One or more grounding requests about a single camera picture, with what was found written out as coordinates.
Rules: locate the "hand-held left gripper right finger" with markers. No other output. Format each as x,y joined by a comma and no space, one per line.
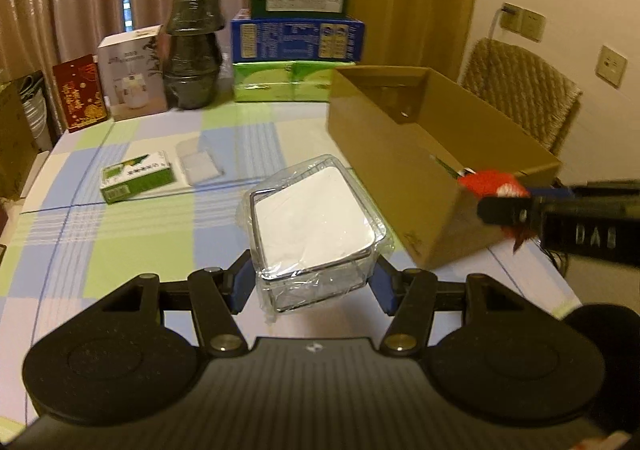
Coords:
381,287

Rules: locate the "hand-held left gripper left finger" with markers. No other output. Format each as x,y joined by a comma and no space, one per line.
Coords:
241,282

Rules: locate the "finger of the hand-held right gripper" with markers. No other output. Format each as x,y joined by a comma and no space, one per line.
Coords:
550,191
505,211

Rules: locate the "red snack packet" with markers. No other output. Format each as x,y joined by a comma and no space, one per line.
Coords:
487,181

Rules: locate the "brown cardboard box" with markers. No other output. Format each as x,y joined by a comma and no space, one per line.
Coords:
400,180

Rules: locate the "plaid covered desktop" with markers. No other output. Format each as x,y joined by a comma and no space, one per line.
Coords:
150,240

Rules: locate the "wicker chair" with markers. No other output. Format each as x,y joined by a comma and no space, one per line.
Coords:
515,80

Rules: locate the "small clear plastic case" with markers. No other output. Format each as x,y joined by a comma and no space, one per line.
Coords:
200,165

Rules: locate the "small green and white box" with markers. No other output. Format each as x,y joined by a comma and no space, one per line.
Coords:
137,178

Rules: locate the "green tissue pack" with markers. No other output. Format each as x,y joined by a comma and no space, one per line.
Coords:
314,83
262,83

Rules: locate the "black wrapped flowerpot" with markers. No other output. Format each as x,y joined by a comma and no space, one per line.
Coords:
195,13
192,70

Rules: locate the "white appliance box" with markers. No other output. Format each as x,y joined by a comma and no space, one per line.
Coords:
132,75

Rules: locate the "red gift box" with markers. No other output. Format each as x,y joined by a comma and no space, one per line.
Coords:
80,95

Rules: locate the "blue carton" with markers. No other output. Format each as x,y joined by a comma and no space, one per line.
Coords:
297,38

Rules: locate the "dark paper bag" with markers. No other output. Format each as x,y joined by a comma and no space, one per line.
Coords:
25,130

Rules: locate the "wall outlet with plug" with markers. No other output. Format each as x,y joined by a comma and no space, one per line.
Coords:
525,21

